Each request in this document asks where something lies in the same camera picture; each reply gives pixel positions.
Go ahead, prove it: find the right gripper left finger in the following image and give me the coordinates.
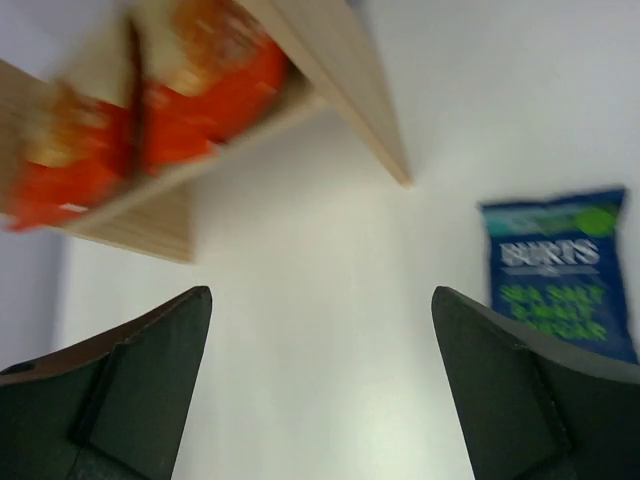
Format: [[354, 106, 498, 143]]
[[1, 286, 212, 479]]

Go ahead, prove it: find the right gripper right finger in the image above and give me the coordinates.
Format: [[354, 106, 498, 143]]
[[431, 286, 639, 479]]

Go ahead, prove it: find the blue Burts sea salt bag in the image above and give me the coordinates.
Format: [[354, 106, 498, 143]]
[[480, 187, 638, 364]]

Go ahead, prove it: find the cassava chips bag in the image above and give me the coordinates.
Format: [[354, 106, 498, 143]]
[[133, 1, 289, 175], [6, 80, 136, 232]]

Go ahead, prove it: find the wooden two-tier shelf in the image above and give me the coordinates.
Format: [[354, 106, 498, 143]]
[[1, 1, 412, 263]]

